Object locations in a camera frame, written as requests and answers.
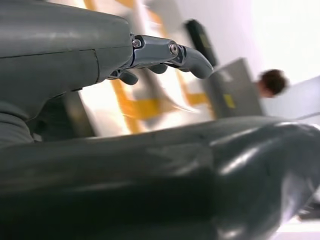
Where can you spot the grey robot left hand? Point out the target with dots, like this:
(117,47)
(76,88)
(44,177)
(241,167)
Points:
(55,49)

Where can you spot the yellow tape on workbench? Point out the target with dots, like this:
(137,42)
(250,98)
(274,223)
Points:
(145,109)

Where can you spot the robot left arm ribbed sleeve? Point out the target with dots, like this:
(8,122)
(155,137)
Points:
(12,129)

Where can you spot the dark robot left leg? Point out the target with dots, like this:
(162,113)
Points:
(149,185)

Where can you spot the black equipment case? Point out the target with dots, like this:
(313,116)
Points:
(200,39)

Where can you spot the grey metal box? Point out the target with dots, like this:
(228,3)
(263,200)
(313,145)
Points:
(232,86)

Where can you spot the person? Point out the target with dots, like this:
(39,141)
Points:
(273,81)

